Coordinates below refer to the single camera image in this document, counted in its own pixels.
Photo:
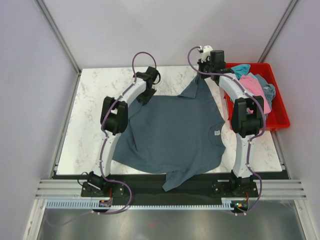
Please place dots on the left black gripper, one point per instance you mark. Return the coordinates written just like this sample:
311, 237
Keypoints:
145, 100

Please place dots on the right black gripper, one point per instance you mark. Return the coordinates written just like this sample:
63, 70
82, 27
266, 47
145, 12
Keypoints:
201, 65

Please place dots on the dark blue-grey t shirt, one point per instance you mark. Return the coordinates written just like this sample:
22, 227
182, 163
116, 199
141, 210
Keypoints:
178, 135

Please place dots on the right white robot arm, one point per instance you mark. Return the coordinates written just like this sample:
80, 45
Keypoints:
248, 116

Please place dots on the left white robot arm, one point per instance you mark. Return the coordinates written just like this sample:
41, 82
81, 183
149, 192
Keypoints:
114, 121

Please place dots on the teal t shirt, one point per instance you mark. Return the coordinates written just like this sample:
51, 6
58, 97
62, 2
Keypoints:
241, 70

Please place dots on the pink t shirt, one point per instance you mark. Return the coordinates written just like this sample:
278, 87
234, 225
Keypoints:
251, 83

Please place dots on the grey-blue t shirt in bin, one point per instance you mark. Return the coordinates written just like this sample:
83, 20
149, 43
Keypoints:
269, 89

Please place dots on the red plastic bin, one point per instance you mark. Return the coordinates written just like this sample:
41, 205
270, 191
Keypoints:
277, 119

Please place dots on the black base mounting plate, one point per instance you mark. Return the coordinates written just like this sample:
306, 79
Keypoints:
206, 188

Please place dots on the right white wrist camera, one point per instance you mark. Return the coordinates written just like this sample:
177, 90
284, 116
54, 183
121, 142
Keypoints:
205, 53

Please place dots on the right aluminium frame post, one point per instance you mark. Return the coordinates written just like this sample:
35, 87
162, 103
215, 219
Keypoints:
278, 29

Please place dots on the aluminium frame post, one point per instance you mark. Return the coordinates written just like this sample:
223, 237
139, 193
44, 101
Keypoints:
278, 29
57, 33

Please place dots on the aluminium front rail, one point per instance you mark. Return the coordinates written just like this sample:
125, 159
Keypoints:
272, 189

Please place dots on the white slotted cable duct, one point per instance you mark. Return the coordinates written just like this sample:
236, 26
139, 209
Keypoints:
90, 204

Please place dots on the left aluminium frame post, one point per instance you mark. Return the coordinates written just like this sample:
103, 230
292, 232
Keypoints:
57, 33

